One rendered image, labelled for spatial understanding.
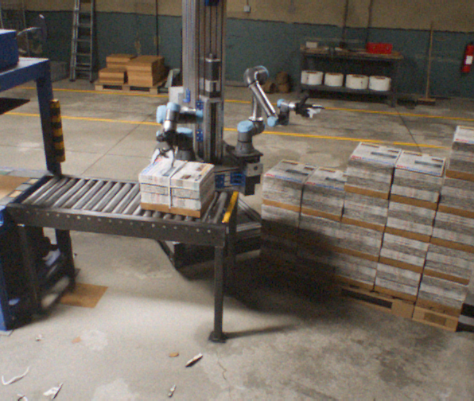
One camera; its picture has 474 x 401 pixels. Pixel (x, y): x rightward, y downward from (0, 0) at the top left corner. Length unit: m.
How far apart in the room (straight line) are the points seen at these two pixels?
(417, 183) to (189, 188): 1.39
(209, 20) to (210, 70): 0.35
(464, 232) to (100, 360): 2.33
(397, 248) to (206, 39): 1.98
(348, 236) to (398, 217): 0.37
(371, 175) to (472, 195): 0.61
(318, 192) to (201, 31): 1.42
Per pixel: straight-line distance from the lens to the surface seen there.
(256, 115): 3.92
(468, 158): 3.13
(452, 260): 3.38
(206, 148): 3.85
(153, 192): 2.94
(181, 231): 2.85
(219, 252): 2.87
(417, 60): 10.06
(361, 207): 3.33
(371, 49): 9.27
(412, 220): 3.30
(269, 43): 9.87
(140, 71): 9.36
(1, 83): 3.18
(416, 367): 3.30
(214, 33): 3.76
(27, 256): 3.36
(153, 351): 3.19
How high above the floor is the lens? 2.13
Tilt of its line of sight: 24 degrees down
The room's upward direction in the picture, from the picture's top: 2 degrees clockwise
